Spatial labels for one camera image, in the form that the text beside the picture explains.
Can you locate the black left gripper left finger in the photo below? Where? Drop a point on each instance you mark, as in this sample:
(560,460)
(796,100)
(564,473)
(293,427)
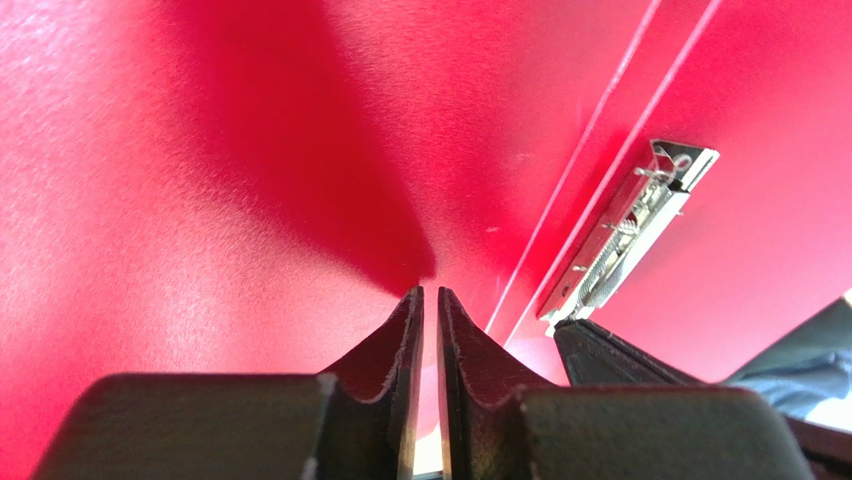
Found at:
(355,419)

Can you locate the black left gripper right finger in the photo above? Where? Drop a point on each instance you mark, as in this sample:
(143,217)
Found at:
(501,420)

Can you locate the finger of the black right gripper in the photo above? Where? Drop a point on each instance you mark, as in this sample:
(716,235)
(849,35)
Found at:
(592,355)

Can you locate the metal folder clip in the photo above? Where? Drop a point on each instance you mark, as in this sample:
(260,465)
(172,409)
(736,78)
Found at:
(646,203)

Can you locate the red plastic folder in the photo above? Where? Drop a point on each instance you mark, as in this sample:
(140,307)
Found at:
(251,186)

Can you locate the dark blue folded cloth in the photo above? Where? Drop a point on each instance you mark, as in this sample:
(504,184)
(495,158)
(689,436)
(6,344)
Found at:
(809,365)

